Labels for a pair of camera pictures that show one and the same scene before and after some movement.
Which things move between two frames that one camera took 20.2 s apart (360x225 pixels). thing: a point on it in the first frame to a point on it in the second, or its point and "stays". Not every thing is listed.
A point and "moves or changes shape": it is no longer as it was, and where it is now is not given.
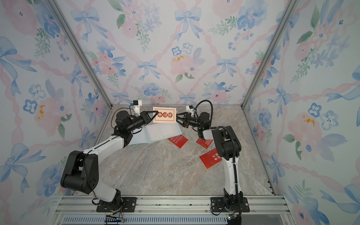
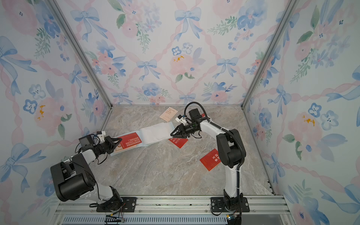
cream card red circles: x=165 y=115 moves or changes shape
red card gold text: x=211 y=158 stays
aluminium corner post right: x=291 y=6 stays
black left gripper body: x=136 y=123 to x=102 y=146
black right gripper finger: x=184 y=122 to x=179 y=134
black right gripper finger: x=182 y=119 to x=178 y=131
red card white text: x=205 y=143 to x=130 y=140
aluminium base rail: x=81 y=210 stays
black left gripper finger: x=147 y=121 to x=110 y=149
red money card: x=179 y=140 stays
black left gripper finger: x=145 y=116 to x=115 y=139
